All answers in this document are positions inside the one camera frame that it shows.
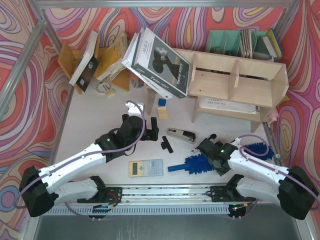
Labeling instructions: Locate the teal desk organizer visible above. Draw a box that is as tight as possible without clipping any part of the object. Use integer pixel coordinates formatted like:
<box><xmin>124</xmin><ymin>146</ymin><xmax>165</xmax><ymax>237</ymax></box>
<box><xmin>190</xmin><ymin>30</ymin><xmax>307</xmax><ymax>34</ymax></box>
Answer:
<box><xmin>205</xmin><ymin>28</ymin><xmax>278</xmax><ymax>62</ymax></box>

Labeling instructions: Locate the light wooden bookshelf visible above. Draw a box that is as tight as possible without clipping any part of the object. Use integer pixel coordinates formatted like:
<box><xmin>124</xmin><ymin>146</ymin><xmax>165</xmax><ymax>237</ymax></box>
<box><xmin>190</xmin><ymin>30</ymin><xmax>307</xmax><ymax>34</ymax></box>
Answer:
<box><xmin>145</xmin><ymin>48</ymin><xmax>290</xmax><ymax>134</ymax></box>

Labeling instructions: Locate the black plastic clip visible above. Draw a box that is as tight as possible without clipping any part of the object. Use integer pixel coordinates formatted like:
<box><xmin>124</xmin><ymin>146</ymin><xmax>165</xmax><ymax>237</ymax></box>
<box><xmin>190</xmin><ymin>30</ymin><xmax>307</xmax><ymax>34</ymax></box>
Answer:
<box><xmin>160</xmin><ymin>136</ymin><xmax>174</xmax><ymax>154</ymax></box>

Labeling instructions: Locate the yellow wooden book stand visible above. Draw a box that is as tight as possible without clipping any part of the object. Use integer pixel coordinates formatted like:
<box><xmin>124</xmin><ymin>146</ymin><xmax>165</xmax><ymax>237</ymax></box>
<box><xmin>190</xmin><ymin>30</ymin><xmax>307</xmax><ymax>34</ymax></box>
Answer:
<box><xmin>58</xmin><ymin>35</ymin><xmax>130</xmax><ymax>94</ymax></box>

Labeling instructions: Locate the black aluminium rail base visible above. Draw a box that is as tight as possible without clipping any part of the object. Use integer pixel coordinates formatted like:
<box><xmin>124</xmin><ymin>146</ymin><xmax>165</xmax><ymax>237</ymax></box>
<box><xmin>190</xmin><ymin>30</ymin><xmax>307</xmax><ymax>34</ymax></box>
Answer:
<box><xmin>78</xmin><ymin>184</ymin><xmax>256</xmax><ymax>203</ymax></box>

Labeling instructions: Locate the blue bound notebook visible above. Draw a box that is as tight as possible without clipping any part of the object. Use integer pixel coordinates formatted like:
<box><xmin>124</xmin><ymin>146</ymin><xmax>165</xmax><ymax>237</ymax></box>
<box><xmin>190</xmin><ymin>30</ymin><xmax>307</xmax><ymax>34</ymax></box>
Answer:
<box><xmin>262</xmin><ymin>28</ymin><xmax>284</xmax><ymax>62</ymax></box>

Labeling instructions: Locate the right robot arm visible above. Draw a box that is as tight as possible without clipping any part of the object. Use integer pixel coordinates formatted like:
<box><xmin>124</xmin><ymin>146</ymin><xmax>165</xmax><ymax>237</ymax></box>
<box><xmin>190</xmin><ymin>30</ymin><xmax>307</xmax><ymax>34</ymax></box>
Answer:
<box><xmin>196</xmin><ymin>134</ymin><xmax>320</xmax><ymax>220</ymax></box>

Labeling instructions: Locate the blue microfiber duster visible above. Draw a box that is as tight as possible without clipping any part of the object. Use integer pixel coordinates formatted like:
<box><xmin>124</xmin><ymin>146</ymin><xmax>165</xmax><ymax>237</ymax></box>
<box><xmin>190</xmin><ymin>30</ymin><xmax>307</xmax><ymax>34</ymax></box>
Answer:
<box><xmin>167</xmin><ymin>140</ymin><xmax>275</xmax><ymax>175</ymax></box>

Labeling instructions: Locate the yellow books stack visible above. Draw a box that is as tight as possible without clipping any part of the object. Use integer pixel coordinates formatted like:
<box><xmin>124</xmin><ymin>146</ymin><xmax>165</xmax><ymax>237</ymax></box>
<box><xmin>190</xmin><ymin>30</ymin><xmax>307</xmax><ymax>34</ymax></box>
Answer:
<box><xmin>96</xmin><ymin>32</ymin><xmax>128</xmax><ymax>83</ymax></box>

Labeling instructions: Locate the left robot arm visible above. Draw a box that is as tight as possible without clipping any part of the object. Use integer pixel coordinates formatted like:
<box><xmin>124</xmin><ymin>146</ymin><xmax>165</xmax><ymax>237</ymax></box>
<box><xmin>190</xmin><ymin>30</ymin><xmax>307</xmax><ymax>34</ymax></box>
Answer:
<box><xmin>19</xmin><ymin>114</ymin><xmax>159</xmax><ymax>217</ymax></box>

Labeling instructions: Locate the yellow grey calculator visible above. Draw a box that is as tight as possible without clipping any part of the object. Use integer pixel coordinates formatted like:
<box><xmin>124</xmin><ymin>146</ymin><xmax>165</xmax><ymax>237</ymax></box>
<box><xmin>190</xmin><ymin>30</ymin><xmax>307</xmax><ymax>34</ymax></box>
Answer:
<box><xmin>129</xmin><ymin>159</ymin><xmax>164</xmax><ymax>178</ymax></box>

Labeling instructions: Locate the silver black stapler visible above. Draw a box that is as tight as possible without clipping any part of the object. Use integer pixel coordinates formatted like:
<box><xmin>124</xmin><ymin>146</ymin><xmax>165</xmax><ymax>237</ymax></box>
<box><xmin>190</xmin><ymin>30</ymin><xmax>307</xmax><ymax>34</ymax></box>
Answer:
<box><xmin>167</xmin><ymin>128</ymin><xmax>196</xmax><ymax>144</ymax></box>

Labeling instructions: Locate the white paperback book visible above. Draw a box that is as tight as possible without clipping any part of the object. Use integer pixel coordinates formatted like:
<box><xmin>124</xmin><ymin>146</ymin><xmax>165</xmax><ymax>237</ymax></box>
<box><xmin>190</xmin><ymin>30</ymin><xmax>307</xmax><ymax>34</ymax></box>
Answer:
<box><xmin>121</xmin><ymin>28</ymin><xmax>173</xmax><ymax>100</ymax></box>

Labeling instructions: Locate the pink figurine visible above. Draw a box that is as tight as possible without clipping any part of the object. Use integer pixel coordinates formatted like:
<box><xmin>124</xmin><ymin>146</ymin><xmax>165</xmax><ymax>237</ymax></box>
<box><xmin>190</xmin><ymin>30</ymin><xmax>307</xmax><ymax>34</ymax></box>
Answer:
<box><xmin>265</xmin><ymin>108</ymin><xmax>279</xmax><ymax>127</ymax></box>

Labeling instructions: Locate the black cover book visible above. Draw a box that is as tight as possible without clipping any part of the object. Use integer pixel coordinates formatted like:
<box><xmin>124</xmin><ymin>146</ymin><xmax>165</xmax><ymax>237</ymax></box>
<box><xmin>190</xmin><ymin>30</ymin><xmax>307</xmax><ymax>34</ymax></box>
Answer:
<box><xmin>69</xmin><ymin>30</ymin><xmax>99</xmax><ymax>92</ymax></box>

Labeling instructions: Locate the key ring with padlock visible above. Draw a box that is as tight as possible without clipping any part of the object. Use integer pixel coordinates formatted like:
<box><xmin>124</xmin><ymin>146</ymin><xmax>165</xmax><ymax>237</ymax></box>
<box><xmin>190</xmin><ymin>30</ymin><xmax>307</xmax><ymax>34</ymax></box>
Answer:
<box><xmin>96</xmin><ymin>81</ymin><xmax>116</xmax><ymax>97</ymax></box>

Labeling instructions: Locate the Twins story book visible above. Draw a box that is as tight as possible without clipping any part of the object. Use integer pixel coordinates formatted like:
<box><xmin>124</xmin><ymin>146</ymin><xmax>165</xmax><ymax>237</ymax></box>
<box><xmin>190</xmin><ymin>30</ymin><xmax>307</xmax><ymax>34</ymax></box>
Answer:
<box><xmin>131</xmin><ymin>28</ymin><xmax>190</xmax><ymax>99</ymax></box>

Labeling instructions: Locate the pens cup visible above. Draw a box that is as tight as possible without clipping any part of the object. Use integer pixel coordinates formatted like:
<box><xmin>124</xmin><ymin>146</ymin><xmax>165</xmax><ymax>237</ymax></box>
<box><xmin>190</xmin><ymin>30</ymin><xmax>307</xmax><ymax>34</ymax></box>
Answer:
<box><xmin>129</xmin><ymin>73</ymin><xmax>144</xmax><ymax>89</ymax></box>

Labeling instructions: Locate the blue eraser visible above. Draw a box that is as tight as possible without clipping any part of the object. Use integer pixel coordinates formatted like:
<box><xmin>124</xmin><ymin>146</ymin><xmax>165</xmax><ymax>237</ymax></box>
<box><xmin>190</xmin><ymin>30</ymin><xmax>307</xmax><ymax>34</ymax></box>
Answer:
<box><xmin>158</xmin><ymin>98</ymin><xmax>167</xmax><ymax>107</ymax></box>

